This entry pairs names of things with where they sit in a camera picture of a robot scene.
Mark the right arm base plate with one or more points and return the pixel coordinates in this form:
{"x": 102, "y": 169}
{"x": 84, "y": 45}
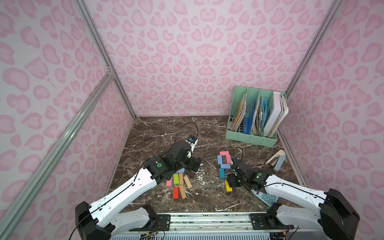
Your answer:
{"x": 265, "y": 221}

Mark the white binder folder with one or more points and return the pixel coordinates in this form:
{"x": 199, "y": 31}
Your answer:
{"x": 274, "y": 113}

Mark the green block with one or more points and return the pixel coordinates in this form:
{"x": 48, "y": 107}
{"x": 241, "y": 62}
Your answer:
{"x": 176, "y": 179}

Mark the blue mesh folder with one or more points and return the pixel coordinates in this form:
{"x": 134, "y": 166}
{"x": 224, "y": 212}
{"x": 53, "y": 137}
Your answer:
{"x": 248, "y": 119}

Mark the red block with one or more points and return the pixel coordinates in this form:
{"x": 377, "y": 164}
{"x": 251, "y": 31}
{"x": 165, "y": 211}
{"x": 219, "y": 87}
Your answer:
{"x": 176, "y": 193}

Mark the beige blue stapler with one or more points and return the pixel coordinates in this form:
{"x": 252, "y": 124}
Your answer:
{"x": 277, "y": 160}

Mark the yellow block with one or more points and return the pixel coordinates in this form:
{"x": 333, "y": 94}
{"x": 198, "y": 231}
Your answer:
{"x": 228, "y": 188}

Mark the dark brown block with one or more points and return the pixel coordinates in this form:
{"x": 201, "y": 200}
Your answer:
{"x": 190, "y": 173}

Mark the pink block top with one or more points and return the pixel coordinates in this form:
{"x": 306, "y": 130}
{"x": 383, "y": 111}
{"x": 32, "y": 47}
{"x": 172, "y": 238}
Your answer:
{"x": 224, "y": 153}

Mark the wooden block tilted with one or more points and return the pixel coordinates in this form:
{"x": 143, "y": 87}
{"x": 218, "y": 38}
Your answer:
{"x": 187, "y": 181}

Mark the wooden block upright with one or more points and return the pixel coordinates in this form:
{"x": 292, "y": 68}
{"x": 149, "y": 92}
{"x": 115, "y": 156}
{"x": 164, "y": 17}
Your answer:
{"x": 181, "y": 179}

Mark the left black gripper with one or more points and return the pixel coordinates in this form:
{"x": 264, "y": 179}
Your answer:
{"x": 194, "y": 163}

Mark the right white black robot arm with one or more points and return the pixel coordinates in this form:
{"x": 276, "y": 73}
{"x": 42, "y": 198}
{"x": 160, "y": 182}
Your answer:
{"x": 324, "y": 211}

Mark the light blue calculator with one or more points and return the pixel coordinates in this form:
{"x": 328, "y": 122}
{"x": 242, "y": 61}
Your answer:
{"x": 268, "y": 199}

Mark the green desktop file organizer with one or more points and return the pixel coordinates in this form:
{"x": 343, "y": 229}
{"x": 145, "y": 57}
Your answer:
{"x": 261, "y": 99}

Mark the pink block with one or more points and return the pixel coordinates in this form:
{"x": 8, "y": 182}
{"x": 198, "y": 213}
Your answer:
{"x": 228, "y": 159}
{"x": 169, "y": 183}
{"x": 224, "y": 153}

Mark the teal block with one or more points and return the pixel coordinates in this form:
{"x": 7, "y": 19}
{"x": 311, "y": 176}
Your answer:
{"x": 222, "y": 173}

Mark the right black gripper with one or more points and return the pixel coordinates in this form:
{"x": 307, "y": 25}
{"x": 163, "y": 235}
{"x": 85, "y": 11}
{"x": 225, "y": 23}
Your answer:
{"x": 233, "y": 179}

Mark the aluminium mounting rail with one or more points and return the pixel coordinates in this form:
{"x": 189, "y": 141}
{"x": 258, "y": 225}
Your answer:
{"x": 219, "y": 222}

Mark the wooden block bottom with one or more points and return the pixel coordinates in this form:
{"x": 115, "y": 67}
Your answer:
{"x": 182, "y": 192}

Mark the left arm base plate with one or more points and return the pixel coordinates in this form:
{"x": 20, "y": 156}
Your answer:
{"x": 161, "y": 221}

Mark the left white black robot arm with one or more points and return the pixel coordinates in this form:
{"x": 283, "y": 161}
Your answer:
{"x": 103, "y": 219}

